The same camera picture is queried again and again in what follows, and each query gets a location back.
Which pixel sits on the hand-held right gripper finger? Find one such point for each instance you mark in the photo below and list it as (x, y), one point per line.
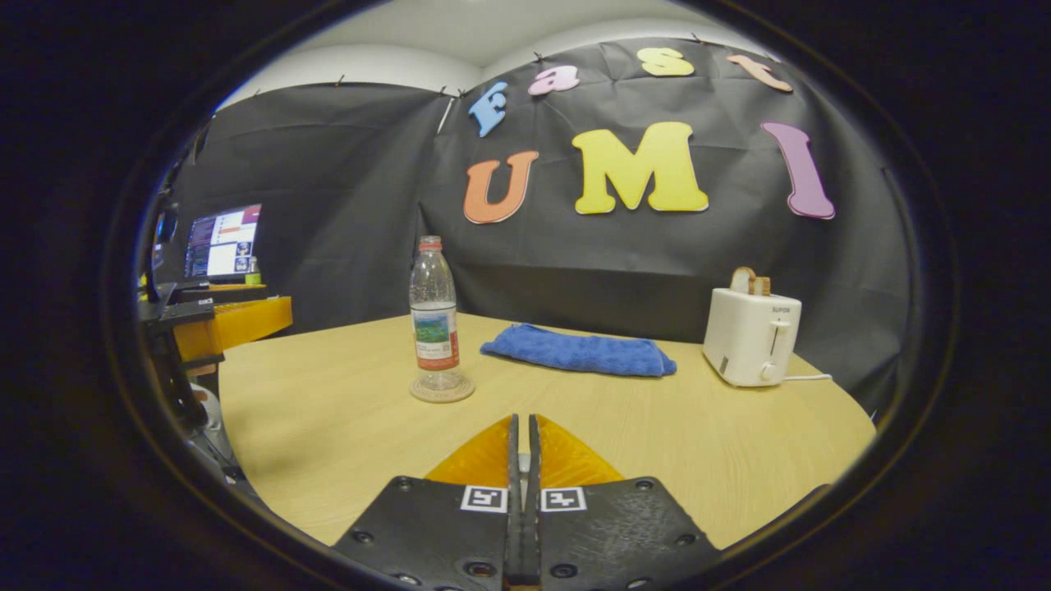
(532, 533)
(514, 533)

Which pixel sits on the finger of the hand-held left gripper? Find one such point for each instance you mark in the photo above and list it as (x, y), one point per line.
(230, 295)
(246, 322)

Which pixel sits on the pale grey teacup lid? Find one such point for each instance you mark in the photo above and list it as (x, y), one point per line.
(524, 469)

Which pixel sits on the round wooden coaster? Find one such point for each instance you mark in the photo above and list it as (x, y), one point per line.
(461, 393)

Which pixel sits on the clear plastic water bottle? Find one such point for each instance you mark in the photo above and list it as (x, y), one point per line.
(435, 328)

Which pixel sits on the green bottle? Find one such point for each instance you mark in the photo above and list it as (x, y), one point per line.
(253, 275)

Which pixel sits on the computer monitor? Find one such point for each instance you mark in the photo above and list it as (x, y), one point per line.
(222, 242)

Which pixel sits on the blue towel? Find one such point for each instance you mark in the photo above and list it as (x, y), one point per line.
(575, 351)

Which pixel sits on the white toaster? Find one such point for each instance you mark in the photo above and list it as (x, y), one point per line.
(747, 336)

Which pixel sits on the pale bread slice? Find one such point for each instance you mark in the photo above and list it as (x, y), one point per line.
(741, 279)

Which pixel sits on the brown bread slice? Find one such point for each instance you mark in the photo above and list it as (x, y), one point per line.
(763, 286)

